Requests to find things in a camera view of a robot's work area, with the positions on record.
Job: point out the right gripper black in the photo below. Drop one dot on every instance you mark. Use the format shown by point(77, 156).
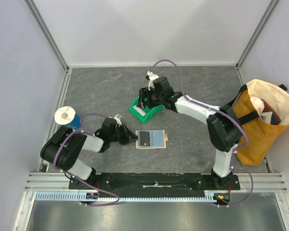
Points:
point(144, 95)

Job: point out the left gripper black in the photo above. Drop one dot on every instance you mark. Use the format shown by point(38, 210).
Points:
point(127, 135)

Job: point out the green plastic bin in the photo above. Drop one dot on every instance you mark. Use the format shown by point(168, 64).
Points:
point(149, 112)

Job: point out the dark credit card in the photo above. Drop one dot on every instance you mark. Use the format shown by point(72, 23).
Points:
point(144, 139)

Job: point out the beige leather card holder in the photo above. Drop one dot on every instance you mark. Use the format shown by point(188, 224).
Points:
point(158, 139)

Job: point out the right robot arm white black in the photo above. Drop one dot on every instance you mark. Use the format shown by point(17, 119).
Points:
point(224, 128)

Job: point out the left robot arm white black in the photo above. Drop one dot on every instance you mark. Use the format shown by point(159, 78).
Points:
point(63, 148)

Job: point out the credit card stack in bin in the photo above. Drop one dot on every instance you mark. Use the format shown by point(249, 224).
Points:
point(139, 111)

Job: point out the toilet paper roll blue wrapper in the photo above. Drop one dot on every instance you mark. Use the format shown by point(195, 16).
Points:
point(67, 116)

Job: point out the mustard canvas tote bag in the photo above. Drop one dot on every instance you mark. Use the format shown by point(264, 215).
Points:
point(261, 135)

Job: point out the items inside tote bag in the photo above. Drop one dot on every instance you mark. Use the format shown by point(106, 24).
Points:
point(265, 111)

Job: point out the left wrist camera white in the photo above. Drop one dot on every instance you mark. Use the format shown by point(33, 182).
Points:
point(118, 117)

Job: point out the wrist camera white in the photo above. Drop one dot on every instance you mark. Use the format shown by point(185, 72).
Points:
point(151, 77)
point(118, 117)

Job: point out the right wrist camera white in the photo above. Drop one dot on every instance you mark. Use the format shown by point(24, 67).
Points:
point(151, 77)

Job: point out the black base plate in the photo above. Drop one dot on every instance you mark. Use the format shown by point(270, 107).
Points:
point(162, 184)

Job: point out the slotted cable duct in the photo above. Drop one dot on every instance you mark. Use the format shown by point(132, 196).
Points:
point(89, 197)

